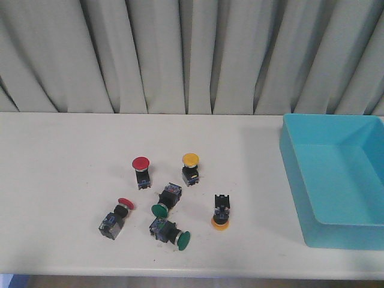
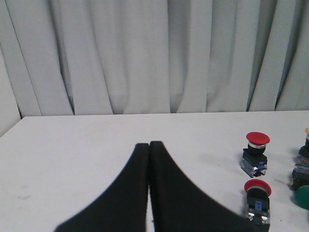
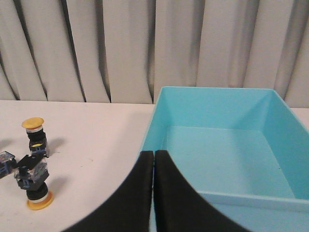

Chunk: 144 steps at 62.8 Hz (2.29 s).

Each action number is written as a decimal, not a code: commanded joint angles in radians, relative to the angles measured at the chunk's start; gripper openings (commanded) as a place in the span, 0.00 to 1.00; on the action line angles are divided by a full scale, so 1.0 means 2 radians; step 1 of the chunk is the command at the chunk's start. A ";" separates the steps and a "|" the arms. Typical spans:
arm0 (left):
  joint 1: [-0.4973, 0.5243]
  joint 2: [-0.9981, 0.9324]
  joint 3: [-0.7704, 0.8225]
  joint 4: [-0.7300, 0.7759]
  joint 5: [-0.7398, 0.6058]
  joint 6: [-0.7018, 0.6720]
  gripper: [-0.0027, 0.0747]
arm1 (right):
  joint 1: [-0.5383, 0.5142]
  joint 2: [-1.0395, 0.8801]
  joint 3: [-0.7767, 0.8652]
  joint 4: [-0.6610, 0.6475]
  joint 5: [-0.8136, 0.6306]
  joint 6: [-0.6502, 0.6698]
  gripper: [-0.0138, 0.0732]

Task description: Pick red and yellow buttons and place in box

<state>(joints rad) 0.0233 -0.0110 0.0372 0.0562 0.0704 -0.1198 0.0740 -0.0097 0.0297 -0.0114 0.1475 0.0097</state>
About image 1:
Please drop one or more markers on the red push button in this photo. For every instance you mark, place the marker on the red push button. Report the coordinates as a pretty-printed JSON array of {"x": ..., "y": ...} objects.
[
  {"x": 141, "y": 166},
  {"x": 113, "y": 222}
]

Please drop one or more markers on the green push button upper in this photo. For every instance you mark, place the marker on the green push button upper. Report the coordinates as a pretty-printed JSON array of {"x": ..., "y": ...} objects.
[{"x": 167, "y": 200}]

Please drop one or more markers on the green push button lower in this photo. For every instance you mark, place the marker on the green push button lower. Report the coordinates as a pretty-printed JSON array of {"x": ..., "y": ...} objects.
[{"x": 166, "y": 231}]

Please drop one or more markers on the yellow push button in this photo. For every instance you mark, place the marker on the yellow push button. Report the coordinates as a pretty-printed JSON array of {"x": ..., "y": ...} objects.
[
  {"x": 220, "y": 218},
  {"x": 190, "y": 171}
]

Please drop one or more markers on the red push button lying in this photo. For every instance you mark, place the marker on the red push button lying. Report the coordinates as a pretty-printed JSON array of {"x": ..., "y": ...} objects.
[{"x": 113, "y": 222}]

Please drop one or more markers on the green push button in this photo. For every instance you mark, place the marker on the green push button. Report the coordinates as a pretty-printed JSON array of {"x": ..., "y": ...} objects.
[
  {"x": 167, "y": 200},
  {"x": 166, "y": 231}
]

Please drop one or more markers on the grey pleated curtain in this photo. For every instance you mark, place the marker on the grey pleated curtain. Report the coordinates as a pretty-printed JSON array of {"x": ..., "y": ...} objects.
[{"x": 192, "y": 57}]

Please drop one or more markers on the light blue plastic box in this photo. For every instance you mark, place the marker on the light blue plastic box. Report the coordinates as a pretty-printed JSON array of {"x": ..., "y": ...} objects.
[{"x": 334, "y": 165}]

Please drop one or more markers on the yellow push button upside down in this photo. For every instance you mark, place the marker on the yellow push button upside down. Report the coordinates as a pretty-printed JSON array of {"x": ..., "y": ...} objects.
[{"x": 220, "y": 218}]

